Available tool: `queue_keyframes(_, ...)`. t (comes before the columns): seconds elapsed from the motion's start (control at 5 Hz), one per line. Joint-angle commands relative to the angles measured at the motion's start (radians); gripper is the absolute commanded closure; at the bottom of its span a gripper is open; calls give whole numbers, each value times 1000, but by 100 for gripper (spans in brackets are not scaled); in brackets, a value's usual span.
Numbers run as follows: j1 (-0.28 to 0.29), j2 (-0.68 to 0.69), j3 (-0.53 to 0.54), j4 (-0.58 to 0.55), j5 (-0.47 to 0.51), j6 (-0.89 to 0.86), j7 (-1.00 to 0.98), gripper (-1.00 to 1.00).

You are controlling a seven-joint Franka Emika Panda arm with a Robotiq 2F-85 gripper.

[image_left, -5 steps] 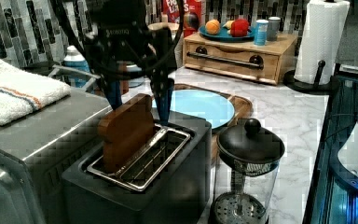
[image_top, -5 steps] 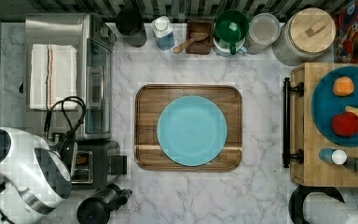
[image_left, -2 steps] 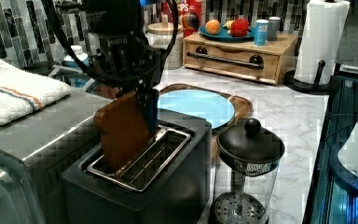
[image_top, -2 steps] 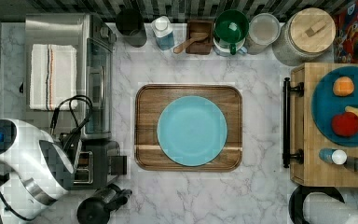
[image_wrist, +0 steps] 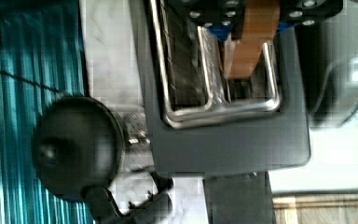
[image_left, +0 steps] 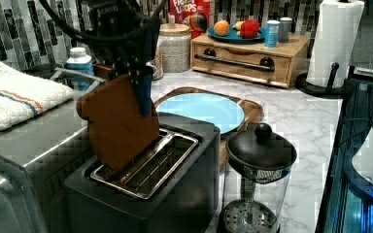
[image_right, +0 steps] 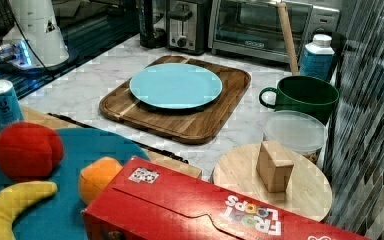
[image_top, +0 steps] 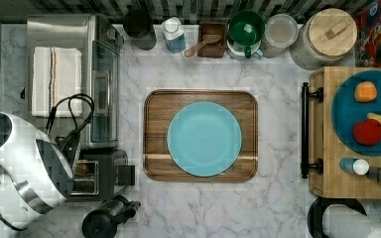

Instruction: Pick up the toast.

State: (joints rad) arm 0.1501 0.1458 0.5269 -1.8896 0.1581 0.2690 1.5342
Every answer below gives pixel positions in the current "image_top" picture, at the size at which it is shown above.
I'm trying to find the glass jar with plastic lid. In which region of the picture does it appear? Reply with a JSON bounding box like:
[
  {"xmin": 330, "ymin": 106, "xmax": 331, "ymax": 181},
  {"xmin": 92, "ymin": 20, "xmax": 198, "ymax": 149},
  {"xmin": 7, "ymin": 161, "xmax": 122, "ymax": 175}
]
[{"xmin": 260, "ymin": 14, "xmax": 299, "ymax": 59}]

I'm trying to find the wooden serving tray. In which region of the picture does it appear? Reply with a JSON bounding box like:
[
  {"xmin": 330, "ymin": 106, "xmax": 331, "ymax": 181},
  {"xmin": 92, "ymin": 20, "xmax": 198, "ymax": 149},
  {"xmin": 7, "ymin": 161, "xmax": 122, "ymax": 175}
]
[{"xmin": 143, "ymin": 89, "xmax": 258, "ymax": 182}]

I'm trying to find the dark teal fruit plate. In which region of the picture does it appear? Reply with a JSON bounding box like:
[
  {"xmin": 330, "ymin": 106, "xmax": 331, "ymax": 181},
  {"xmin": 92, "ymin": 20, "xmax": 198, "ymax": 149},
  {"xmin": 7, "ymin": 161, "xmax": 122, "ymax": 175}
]
[{"xmin": 330, "ymin": 70, "xmax": 381, "ymax": 156}]

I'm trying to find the large jar wooden lid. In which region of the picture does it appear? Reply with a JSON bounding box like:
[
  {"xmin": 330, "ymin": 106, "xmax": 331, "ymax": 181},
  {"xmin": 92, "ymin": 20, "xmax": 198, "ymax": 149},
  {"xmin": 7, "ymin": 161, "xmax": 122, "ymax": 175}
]
[{"xmin": 290, "ymin": 8, "xmax": 357, "ymax": 70}]

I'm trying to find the black silver toaster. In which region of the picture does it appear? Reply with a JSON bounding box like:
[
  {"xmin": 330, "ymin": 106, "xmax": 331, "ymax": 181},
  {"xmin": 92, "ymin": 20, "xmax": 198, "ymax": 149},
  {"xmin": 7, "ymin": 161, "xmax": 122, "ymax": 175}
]
[{"xmin": 67, "ymin": 148, "xmax": 136, "ymax": 202}]

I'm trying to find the stainless toaster oven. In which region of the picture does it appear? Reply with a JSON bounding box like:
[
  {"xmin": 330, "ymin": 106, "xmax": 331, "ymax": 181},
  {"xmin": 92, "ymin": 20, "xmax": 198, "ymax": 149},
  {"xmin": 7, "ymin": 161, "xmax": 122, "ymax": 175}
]
[{"xmin": 27, "ymin": 14, "xmax": 123, "ymax": 150}]

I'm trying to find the black round container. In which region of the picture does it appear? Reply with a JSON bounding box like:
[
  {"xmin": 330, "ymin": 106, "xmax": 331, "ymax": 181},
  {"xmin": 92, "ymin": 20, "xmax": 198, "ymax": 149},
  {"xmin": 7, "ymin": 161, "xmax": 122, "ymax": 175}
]
[{"xmin": 123, "ymin": 9, "xmax": 157, "ymax": 51}]

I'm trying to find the white paper towel roll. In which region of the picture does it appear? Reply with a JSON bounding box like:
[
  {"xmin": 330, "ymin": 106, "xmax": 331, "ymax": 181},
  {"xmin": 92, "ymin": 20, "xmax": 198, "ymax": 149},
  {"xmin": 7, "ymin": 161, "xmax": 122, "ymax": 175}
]
[{"xmin": 322, "ymin": 204, "xmax": 381, "ymax": 238}]

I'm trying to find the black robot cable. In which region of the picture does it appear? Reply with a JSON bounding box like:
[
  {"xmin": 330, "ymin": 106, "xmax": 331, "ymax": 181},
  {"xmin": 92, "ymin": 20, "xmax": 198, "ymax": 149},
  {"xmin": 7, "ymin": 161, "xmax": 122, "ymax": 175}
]
[{"xmin": 45, "ymin": 92, "xmax": 95, "ymax": 152}]

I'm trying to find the brown wooden utensil holder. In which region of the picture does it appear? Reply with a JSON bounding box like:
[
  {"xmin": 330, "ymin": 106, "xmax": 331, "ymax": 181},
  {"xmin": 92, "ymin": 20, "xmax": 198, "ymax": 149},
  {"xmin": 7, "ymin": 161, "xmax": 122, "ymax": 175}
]
[{"xmin": 197, "ymin": 21, "xmax": 227, "ymax": 59}]

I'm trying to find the red apple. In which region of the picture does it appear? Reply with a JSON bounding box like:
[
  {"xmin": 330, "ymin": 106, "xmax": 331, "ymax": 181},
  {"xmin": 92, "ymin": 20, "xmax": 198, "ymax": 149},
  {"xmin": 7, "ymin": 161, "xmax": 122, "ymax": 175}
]
[{"xmin": 352, "ymin": 119, "xmax": 381, "ymax": 146}]

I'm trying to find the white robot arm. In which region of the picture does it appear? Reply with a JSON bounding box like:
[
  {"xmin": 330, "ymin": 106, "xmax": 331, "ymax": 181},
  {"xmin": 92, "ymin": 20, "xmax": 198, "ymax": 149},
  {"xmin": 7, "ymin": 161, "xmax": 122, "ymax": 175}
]
[{"xmin": 0, "ymin": 112, "xmax": 73, "ymax": 238}]

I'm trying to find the wooden bread box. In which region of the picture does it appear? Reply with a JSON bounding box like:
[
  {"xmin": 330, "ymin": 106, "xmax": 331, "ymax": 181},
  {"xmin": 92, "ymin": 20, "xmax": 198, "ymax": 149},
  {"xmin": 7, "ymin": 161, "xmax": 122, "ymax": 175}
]
[{"xmin": 301, "ymin": 66, "xmax": 381, "ymax": 199}]

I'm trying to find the blue bottle white cap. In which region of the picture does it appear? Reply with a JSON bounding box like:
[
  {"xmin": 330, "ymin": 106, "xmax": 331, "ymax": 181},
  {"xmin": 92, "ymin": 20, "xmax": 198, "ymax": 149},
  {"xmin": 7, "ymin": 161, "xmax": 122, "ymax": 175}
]
[{"xmin": 161, "ymin": 17, "xmax": 186, "ymax": 54}]

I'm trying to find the brown toast slice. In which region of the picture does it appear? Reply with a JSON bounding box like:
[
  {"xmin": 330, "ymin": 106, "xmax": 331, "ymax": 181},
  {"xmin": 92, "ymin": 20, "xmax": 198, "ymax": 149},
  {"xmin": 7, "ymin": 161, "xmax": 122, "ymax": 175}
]
[{"xmin": 75, "ymin": 163, "xmax": 91, "ymax": 176}]

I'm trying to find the colourful cereal box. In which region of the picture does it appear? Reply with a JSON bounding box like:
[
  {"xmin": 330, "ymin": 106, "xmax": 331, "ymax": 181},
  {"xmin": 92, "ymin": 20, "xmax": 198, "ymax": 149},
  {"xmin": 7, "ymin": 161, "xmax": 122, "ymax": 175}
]
[{"xmin": 354, "ymin": 0, "xmax": 381, "ymax": 67}]

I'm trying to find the wooden spoon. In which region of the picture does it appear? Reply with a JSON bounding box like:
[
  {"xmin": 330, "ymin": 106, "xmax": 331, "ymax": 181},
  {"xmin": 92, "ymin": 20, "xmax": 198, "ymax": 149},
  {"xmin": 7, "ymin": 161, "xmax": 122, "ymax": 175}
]
[{"xmin": 185, "ymin": 35, "xmax": 221, "ymax": 58}]

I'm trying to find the black paper towel holder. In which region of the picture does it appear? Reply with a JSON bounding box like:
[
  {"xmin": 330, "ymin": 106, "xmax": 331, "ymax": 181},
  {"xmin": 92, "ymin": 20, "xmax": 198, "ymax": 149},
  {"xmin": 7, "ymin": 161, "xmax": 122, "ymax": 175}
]
[{"xmin": 307, "ymin": 197, "xmax": 366, "ymax": 238}]

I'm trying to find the light blue mug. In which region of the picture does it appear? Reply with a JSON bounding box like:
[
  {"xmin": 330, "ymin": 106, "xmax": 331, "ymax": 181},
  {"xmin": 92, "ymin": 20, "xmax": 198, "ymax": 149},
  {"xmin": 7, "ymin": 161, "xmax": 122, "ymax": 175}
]
[{"xmin": 227, "ymin": 43, "xmax": 263, "ymax": 60}]

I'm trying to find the blue salt shaker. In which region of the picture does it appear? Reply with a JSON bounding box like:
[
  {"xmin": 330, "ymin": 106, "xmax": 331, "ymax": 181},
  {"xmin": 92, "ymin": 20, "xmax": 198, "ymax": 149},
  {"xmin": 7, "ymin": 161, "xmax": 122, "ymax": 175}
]
[{"xmin": 339, "ymin": 158, "xmax": 369, "ymax": 176}]

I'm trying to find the light blue plate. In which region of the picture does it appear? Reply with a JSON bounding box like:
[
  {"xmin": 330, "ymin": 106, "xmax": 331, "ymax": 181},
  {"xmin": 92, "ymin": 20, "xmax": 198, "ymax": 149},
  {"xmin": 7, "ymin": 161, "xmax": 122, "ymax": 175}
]
[{"xmin": 167, "ymin": 102, "xmax": 242, "ymax": 178}]

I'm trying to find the orange fruit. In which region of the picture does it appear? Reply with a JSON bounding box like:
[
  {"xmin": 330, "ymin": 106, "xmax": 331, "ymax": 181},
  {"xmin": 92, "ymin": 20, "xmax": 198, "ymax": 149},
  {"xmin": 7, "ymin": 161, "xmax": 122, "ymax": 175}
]
[{"xmin": 354, "ymin": 81, "xmax": 377, "ymax": 103}]

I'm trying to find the green mug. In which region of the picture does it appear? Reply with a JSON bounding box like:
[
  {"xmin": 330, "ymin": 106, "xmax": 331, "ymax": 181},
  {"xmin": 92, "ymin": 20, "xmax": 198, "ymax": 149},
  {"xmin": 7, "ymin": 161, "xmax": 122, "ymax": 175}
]
[{"xmin": 227, "ymin": 10, "xmax": 265, "ymax": 59}]

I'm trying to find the white striped folded towel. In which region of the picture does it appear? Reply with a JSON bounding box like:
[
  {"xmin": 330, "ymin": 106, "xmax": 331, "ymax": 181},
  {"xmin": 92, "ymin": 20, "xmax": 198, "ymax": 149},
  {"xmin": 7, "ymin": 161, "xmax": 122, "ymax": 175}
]
[{"xmin": 31, "ymin": 47, "xmax": 82, "ymax": 117}]

